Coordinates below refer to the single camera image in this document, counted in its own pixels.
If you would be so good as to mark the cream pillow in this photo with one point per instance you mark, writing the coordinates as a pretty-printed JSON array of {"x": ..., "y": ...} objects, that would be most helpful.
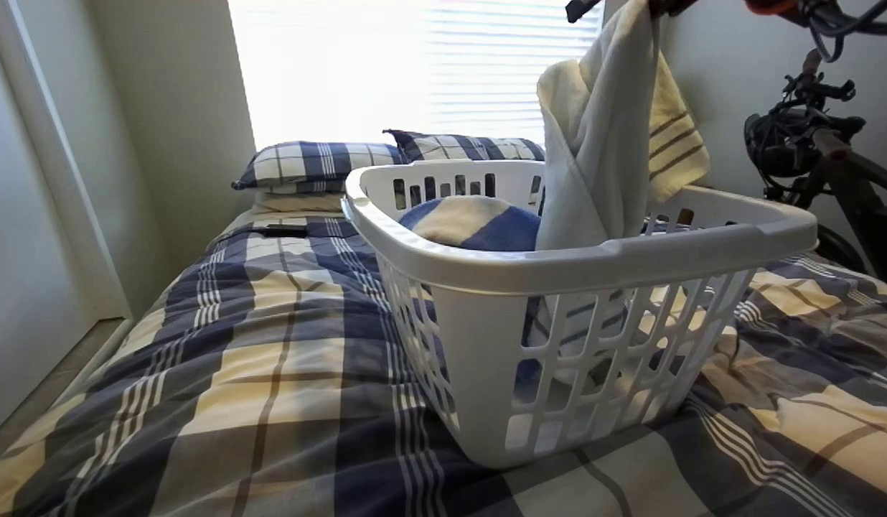
[{"x": 299, "y": 201}]

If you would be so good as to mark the white towel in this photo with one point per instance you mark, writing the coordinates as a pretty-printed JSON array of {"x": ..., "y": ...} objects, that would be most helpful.
[{"x": 605, "y": 134}]

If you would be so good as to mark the blue and cream folded cloth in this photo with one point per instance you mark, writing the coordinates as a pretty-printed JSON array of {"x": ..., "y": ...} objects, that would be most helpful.
[{"x": 471, "y": 223}]

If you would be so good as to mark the plaid pillow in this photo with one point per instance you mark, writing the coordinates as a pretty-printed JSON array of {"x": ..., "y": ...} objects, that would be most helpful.
[
  {"x": 460, "y": 145},
  {"x": 309, "y": 163}
]

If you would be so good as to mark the plaid bedspread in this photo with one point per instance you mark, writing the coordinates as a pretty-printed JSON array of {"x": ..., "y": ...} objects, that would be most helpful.
[{"x": 270, "y": 382}]

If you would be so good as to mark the white plastic laundry basket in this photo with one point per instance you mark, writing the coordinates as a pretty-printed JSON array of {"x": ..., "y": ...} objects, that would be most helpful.
[{"x": 488, "y": 326}]

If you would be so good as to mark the white window blinds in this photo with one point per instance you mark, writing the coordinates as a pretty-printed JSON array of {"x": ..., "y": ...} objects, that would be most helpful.
[{"x": 402, "y": 68}]

